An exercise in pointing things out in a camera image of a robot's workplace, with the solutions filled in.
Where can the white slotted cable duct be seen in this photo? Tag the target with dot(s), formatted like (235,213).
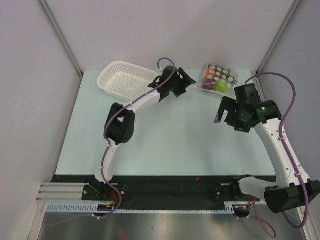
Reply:
(100,208)

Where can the red orange fake fruit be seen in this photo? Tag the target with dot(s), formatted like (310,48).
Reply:
(209,73)

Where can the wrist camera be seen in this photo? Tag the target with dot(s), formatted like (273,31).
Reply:
(168,73)
(247,95)

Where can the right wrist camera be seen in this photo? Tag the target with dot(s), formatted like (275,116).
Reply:
(247,95)

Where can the aluminium rail bottom left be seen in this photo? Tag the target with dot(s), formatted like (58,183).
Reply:
(60,192)

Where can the aluminium frame post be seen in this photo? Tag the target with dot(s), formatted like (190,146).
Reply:
(50,17)
(279,34)

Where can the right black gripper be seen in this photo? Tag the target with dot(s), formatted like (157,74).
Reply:
(229,104)

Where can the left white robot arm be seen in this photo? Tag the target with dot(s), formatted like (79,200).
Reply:
(120,123)

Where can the white perforated plastic basket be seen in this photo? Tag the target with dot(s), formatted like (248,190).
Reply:
(125,81)

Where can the polka dot zip bag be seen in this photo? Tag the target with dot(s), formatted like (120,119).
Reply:
(231,76)

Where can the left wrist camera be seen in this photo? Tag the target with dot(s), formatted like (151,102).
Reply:
(168,73)

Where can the green fake fruit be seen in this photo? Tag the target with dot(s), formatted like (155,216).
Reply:
(221,86)

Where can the right aluminium frame post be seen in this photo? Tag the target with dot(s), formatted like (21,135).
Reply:
(279,34)

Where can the left aluminium frame post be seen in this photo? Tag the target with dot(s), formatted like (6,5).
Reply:
(50,17)

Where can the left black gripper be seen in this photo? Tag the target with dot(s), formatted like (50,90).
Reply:
(184,82)

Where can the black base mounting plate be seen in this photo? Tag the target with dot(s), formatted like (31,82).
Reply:
(157,192)

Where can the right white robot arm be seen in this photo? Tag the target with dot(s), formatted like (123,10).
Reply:
(293,187)

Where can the purple fake fruit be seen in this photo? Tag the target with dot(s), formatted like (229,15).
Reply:
(208,85)

